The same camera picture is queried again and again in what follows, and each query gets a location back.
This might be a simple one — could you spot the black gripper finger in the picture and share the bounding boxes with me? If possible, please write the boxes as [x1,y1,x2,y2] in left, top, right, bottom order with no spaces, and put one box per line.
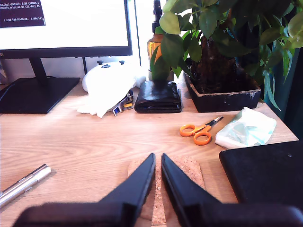
[161,153,222,227]
[99,153,156,227]

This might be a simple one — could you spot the silver metallic laser pointer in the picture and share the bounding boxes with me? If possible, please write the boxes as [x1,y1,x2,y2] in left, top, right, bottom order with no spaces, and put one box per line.
[0,164,52,210]

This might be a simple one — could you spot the cork coaster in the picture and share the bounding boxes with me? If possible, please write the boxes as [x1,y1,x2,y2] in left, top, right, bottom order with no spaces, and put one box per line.
[127,155,206,227]

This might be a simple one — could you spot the black flat pad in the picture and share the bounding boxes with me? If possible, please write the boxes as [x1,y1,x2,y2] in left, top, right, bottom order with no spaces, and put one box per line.
[219,140,303,211]

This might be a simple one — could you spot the pale green tissue pack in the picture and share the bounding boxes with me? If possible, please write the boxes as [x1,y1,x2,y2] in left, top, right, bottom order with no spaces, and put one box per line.
[214,106,277,150]

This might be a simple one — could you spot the white crumpled plastic bag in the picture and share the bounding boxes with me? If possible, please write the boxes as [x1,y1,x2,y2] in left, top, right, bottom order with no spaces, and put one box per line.
[76,70,147,119]

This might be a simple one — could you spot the black leather wallet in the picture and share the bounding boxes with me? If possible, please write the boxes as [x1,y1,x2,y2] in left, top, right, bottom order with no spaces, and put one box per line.
[134,80,182,114]

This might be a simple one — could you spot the black rectangular plant pot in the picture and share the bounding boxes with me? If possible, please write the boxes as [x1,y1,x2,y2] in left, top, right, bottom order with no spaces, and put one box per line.
[183,68,262,114]

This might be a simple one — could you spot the white game controller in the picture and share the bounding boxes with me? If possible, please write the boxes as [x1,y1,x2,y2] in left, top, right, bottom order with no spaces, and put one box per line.
[81,60,144,93]

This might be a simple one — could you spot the amber glass pump bottle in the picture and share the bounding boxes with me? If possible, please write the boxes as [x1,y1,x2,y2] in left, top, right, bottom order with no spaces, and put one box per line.
[146,0,171,73]

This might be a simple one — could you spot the green leafy houseplant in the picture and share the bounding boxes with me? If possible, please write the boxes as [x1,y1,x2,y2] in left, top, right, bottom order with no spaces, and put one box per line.
[150,0,303,112]

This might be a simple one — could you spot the wide Huawei computer monitor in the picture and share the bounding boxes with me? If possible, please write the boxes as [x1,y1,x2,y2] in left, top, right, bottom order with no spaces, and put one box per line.
[0,0,133,115]

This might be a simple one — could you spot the orange handled scissors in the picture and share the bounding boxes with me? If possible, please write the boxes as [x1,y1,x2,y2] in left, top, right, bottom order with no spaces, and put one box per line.
[179,116,224,146]

